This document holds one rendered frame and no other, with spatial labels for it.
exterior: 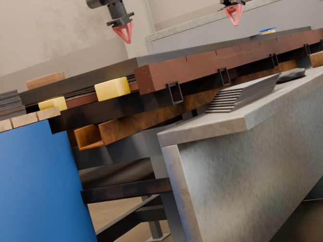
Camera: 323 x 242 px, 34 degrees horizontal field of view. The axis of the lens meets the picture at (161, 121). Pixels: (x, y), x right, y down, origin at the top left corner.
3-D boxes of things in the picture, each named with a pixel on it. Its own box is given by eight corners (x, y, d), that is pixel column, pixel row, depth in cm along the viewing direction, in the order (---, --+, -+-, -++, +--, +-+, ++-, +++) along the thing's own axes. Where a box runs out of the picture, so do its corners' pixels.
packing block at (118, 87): (98, 102, 121) (93, 85, 121) (110, 98, 125) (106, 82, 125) (119, 96, 118) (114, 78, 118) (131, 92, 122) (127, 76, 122)
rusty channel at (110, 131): (79, 151, 126) (73, 130, 126) (284, 69, 267) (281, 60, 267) (105, 145, 122) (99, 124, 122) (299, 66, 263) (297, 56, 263)
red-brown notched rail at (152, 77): (140, 95, 117) (132, 68, 117) (316, 42, 255) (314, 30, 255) (155, 91, 115) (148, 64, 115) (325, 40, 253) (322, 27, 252)
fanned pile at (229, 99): (182, 123, 120) (177, 106, 120) (243, 95, 154) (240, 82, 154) (231, 112, 114) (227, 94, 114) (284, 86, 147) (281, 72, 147)
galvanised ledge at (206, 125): (160, 147, 112) (156, 133, 112) (312, 73, 223) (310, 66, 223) (247, 130, 102) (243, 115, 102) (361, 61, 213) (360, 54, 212)
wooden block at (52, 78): (29, 96, 180) (25, 81, 180) (40, 93, 185) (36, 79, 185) (57, 88, 175) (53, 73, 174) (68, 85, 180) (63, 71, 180)
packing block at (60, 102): (41, 116, 155) (37, 103, 154) (52, 113, 159) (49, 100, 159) (56, 112, 151) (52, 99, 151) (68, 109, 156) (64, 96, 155)
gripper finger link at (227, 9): (225, 27, 205) (221, 4, 206) (234, 30, 211) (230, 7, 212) (241, 21, 201) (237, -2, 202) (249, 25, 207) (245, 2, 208)
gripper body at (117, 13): (106, 28, 185) (99, 7, 182) (120, 20, 193) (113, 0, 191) (122, 23, 181) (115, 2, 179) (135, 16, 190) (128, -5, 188)
